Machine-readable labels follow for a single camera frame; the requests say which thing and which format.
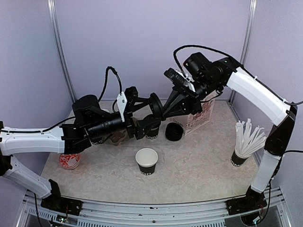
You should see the black cup holding straws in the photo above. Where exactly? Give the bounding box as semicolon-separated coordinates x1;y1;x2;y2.
230;150;248;167

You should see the white paper takeout bag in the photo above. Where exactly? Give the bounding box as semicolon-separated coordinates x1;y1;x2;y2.
168;91;217;136

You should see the stack of black cup lids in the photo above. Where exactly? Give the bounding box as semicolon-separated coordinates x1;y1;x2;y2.
165;122;184;141

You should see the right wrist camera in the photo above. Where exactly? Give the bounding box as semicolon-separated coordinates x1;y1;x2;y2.
164;68;196;92

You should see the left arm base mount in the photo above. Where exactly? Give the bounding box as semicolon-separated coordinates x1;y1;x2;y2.
41;196;83;216

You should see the bundle of white wrapped straws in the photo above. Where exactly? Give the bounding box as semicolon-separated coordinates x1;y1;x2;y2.
234;118;267;158

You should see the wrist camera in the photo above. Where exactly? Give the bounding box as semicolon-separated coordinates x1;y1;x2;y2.
116;91;127;122
164;68;196;92

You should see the black paper coffee cup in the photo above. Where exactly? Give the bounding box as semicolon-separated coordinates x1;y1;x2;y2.
145;115;161;140

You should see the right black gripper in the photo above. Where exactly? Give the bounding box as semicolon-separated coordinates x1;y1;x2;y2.
161;74;221;117

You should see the aluminium front frame rail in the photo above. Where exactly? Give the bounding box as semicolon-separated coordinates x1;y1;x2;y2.
15;188;294;227

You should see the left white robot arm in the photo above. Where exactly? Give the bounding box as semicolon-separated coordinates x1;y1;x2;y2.
0;87;163;210

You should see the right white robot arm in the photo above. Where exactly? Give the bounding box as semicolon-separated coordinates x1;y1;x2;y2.
162;52;297;210

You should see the brown cardboard cup carrier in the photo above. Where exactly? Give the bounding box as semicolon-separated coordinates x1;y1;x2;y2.
102;116;136;146

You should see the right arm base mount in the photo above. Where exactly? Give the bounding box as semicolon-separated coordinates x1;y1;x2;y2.
226;195;267;215

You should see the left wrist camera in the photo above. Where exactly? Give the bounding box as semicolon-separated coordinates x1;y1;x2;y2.
116;91;127;122

